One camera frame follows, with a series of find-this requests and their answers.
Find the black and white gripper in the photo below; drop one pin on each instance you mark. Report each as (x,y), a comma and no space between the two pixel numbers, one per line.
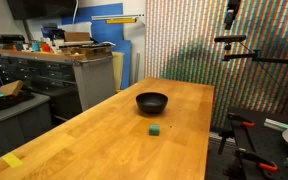
(233,8)

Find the green cube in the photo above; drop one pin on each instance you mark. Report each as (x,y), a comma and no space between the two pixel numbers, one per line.
(154,130)

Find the black bowl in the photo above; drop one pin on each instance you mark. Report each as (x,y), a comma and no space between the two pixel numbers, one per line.
(151,104)

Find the multicolour patterned backdrop panel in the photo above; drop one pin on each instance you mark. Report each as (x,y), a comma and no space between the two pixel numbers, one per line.
(190,33)

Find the black clamp orange tips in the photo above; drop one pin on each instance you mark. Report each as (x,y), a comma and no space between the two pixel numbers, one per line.
(239,118)
(254,158)

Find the yellow spirit level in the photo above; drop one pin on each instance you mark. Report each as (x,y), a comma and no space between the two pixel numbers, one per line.
(120,21)

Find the blue foam panel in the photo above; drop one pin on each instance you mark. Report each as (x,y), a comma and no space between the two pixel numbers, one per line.
(125,63)

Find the beige foam panel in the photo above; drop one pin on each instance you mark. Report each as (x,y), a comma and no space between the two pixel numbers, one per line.
(118,70)

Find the large blue board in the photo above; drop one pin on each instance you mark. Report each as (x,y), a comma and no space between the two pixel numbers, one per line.
(107,31)

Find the black perforated breadboard table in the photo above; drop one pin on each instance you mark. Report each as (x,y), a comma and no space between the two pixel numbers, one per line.
(267,143)

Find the grey pegboard drawer cabinet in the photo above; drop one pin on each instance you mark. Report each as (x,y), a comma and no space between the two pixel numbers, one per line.
(90,80)

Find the brown cardboard box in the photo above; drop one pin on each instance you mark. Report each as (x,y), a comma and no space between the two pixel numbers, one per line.
(76,36)

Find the blue storage bin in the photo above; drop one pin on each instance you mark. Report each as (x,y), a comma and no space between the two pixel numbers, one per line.
(50,32)

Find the small orange container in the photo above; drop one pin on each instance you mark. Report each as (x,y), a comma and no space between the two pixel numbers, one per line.
(45,47)

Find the small teal cup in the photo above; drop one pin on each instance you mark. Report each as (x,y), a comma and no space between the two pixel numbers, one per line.
(35,46)

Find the black flat device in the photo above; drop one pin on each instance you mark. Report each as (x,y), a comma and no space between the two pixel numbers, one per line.
(8,38)

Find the brown cardboard block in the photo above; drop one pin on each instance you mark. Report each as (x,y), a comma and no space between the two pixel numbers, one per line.
(11,88)

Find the grey plastic storage bin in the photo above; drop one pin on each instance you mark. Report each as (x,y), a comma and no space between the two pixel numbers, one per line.
(17,123)

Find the yellow tape patch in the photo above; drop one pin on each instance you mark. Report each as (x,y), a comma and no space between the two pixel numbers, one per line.
(12,160)

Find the black stereo camera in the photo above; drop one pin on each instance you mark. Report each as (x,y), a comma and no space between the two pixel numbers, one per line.
(230,38)

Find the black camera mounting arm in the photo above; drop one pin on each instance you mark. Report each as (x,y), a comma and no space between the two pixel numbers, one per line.
(240,56)

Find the aluminium wall rail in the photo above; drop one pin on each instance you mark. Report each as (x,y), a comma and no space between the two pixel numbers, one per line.
(117,16)

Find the black wall monitor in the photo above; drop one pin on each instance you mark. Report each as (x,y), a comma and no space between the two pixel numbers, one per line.
(40,8)

